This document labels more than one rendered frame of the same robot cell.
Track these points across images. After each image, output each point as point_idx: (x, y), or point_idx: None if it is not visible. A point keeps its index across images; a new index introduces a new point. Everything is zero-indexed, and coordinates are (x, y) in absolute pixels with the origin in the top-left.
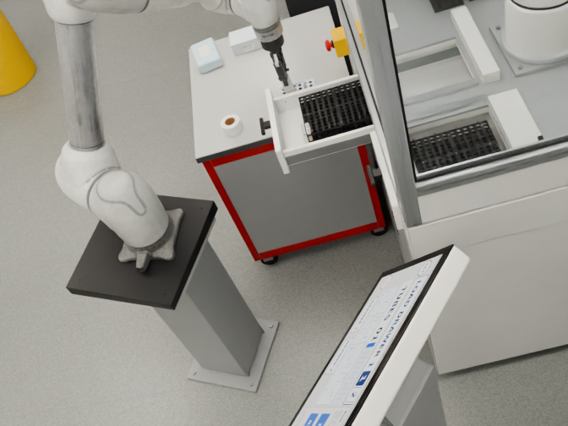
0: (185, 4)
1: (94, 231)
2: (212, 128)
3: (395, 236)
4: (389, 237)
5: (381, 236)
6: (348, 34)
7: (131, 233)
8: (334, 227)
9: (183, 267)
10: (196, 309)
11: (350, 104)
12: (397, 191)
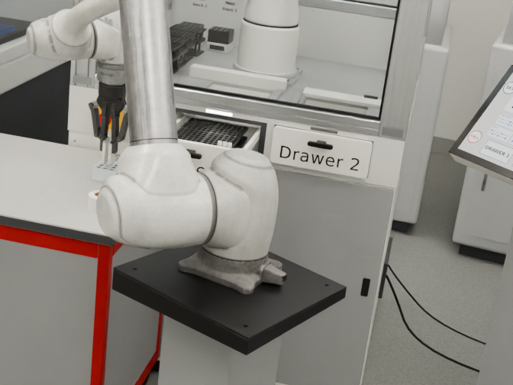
0: None
1: (170, 296)
2: (76, 216)
3: (156, 376)
4: (154, 381)
5: (146, 384)
6: None
7: (274, 221)
8: (140, 367)
9: (299, 266)
10: (275, 371)
11: (217, 129)
12: (398, 105)
